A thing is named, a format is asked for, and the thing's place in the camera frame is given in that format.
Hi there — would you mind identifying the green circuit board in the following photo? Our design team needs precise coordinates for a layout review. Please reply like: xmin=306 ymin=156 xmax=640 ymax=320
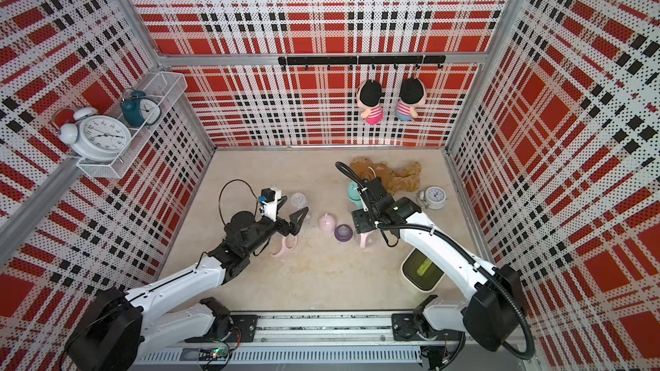
xmin=199 ymin=347 xmax=231 ymax=363

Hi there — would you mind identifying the clear baby bottle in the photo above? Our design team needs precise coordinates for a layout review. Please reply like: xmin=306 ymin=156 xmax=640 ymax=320
xmin=290 ymin=192 xmax=308 ymax=211

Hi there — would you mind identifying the doll with striped shirt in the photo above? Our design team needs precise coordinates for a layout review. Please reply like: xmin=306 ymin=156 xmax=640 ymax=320
xmin=395 ymin=77 xmax=427 ymax=122

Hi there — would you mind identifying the pink bottle cap upper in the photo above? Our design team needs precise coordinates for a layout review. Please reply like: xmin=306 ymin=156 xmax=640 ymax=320
xmin=318 ymin=213 xmax=337 ymax=234

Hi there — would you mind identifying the small white alarm clock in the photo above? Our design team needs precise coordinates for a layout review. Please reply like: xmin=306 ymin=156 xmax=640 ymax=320
xmin=417 ymin=187 xmax=447 ymax=211

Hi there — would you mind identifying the pink bottle handle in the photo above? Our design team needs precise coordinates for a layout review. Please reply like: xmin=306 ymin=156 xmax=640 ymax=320
xmin=357 ymin=232 xmax=374 ymax=249
xmin=271 ymin=235 xmax=298 ymax=258

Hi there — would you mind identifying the white wire wall shelf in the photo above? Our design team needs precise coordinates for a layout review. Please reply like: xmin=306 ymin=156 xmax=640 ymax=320
xmin=77 ymin=70 xmax=187 ymax=179

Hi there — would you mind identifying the teal alarm clock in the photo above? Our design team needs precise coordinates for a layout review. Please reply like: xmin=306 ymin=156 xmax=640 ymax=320
xmin=120 ymin=90 xmax=162 ymax=128

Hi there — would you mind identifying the white bin green inside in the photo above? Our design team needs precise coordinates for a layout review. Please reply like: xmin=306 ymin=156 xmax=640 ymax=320
xmin=399 ymin=248 xmax=445 ymax=294

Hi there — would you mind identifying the large white alarm clock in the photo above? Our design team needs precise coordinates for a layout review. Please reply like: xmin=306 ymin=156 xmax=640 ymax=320
xmin=58 ymin=106 xmax=132 ymax=162

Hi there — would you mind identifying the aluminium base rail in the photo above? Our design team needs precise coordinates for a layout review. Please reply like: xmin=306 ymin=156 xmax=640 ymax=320
xmin=133 ymin=311 xmax=528 ymax=370

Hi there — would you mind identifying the doll with pink dress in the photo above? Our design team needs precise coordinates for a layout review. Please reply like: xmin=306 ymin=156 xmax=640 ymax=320
xmin=357 ymin=80 xmax=383 ymax=125

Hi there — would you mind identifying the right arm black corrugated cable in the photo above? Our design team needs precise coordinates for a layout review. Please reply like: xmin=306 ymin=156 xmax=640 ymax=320
xmin=334 ymin=160 xmax=536 ymax=367

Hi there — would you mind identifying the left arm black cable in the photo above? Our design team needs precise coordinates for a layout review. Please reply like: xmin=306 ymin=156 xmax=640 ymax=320
xmin=217 ymin=179 xmax=260 ymax=228

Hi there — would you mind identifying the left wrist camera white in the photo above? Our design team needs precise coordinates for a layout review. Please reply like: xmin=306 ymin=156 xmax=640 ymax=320
xmin=258 ymin=187 xmax=282 ymax=222

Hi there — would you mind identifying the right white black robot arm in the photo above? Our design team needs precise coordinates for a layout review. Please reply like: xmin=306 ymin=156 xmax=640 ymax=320
xmin=352 ymin=178 xmax=536 ymax=359

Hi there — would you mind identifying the black hook rail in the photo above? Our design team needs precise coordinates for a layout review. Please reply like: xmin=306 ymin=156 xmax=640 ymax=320
xmin=278 ymin=55 xmax=447 ymax=70

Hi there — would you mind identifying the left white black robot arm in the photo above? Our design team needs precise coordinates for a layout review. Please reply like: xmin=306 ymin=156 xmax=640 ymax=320
xmin=62 ymin=189 xmax=309 ymax=370

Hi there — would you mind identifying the brown plush toy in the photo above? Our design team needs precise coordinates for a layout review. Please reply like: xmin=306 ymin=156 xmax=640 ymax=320
xmin=349 ymin=158 xmax=422 ymax=195

